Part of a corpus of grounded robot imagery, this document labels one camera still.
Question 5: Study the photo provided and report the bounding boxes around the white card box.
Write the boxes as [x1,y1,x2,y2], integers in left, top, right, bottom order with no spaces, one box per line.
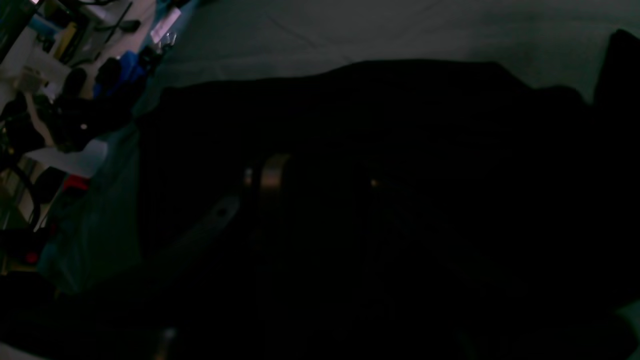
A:
[150,7,182,44]

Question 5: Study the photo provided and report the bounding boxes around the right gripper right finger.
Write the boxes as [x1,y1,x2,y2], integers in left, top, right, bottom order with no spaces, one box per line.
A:
[359,172,537,360]

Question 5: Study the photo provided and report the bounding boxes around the blue block with knob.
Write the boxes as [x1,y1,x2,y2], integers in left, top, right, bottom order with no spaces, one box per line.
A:
[93,51,151,106]

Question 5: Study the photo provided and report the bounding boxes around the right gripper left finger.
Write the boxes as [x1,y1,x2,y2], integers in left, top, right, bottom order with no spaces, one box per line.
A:
[150,153,291,360]

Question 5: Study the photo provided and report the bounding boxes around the black t-shirt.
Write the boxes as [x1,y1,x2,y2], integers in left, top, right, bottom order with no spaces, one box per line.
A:
[1,29,639,360]

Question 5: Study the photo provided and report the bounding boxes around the red cube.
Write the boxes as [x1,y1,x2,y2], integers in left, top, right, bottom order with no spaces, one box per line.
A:
[61,175,91,198]

